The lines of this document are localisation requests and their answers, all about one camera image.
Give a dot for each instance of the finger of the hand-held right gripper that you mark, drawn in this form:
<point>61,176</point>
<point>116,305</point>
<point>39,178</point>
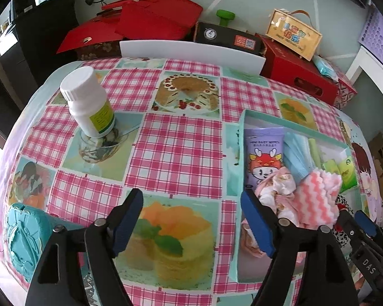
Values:
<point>351,226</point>
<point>365,223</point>

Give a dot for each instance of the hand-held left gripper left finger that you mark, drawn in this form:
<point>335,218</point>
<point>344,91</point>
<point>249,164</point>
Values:
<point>127,223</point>

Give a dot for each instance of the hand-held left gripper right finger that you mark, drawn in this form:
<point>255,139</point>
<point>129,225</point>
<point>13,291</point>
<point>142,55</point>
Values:
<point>260,223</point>

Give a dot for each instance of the leopard print scrunchie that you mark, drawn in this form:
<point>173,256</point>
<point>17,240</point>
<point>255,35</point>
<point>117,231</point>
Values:
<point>344,202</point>

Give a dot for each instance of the pink floral scrunchie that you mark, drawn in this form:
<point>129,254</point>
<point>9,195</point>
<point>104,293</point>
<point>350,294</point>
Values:
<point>281,185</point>

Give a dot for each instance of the pink white fluffy cloth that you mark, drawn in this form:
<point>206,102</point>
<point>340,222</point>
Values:
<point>316,197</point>

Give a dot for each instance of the teal shallow box tray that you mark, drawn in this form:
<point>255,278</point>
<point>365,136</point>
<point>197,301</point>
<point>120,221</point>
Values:
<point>238,172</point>

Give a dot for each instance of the white green tissue packet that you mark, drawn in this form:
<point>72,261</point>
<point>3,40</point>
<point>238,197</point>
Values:
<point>330,165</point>

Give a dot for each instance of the purple baby wipes packet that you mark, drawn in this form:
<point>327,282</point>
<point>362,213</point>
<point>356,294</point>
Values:
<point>263,153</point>

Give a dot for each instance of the blue face mask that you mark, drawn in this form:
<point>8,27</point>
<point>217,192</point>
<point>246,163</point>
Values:
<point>298,156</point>

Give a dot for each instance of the light green cloth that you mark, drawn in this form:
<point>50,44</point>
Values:
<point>314,153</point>

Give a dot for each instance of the pink checkered printed tablecloth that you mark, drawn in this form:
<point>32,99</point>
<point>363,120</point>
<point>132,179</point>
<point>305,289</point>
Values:
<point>178,153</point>

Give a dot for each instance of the teal plastic embossed case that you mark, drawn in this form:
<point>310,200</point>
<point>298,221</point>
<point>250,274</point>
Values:
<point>25,239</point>

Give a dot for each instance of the white pill bottle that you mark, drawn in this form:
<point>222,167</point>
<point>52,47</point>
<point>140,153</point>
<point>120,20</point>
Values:
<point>86,108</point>

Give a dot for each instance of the red patterned box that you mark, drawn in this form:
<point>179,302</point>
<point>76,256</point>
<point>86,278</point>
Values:
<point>346,91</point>

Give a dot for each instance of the white shelf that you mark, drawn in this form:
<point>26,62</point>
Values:
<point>370,67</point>

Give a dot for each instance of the red cardboard crate box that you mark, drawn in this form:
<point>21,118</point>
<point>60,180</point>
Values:
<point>293,70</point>

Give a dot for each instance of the blue packet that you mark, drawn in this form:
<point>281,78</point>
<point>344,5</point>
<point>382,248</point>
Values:
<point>325,67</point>

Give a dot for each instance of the white chair back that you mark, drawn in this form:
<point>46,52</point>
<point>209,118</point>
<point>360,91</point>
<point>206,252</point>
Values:
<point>191,54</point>

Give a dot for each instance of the purple perforated basket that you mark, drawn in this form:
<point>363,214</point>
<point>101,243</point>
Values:
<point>379,38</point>

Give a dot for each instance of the red floral gift box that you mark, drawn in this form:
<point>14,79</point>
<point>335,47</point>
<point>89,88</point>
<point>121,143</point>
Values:
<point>83,41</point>

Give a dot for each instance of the black orange box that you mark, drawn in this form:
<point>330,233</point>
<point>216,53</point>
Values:
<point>223,36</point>

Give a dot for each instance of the green knob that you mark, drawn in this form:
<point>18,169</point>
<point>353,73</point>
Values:
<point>226,17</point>

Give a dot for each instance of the tall black suitcase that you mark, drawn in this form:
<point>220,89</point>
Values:
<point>44,32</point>

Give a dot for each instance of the plain red gift box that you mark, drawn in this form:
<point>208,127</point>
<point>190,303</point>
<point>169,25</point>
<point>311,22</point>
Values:
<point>159,16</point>

